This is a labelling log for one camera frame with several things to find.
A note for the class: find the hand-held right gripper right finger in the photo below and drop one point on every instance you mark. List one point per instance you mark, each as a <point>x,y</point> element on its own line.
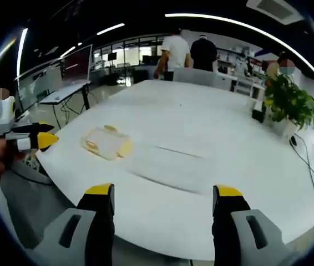
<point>229,221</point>

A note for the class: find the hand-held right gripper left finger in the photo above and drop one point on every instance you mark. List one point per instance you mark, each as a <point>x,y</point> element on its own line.
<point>96,221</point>

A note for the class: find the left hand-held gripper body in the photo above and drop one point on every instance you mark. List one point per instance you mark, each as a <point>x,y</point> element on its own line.
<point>3,113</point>

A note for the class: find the white side table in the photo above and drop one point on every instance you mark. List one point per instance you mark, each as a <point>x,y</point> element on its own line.
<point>64,95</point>

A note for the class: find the clear plastic tray yellow clips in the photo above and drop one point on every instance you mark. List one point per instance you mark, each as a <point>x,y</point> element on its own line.
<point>106,142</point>

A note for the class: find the large display screen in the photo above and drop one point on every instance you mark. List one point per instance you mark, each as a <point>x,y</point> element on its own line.
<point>76,66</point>

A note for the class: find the small black box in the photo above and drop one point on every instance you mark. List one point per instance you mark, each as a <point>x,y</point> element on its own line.
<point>258,113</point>

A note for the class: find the green potted plant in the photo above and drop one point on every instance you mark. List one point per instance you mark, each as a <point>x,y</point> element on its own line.
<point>288,102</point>

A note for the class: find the white chair back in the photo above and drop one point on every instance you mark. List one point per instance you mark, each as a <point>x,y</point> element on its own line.
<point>196,77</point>

